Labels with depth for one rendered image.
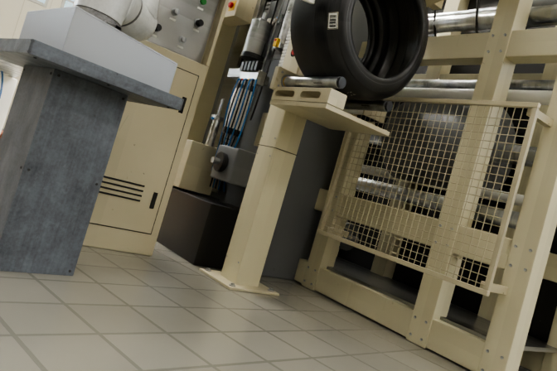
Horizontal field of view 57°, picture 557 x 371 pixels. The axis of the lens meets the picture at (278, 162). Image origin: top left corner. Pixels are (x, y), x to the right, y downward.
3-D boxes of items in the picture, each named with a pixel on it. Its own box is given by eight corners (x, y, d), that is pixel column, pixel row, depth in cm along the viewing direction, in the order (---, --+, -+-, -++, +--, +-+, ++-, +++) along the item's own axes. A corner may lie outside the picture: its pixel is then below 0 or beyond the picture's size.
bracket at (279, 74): (268, 88, 218) (275, 65, 218) (334, 116, 242) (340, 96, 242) (273, 88, 215) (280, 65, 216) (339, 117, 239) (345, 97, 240)
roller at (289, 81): (290, 86, 221) (282, 87, 219) (289, 75, 220) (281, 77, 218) (346, 88, 194) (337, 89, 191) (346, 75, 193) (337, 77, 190)
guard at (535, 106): (317, 233, 248) (356, 94, 252) (319, 233, 250) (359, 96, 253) (486, 296, 177) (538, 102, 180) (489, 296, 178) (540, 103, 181)
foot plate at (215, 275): (198, 270, 232) (200, 265, 232) (246, 277, 248) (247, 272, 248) (229, 289, 211) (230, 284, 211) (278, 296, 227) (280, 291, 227)
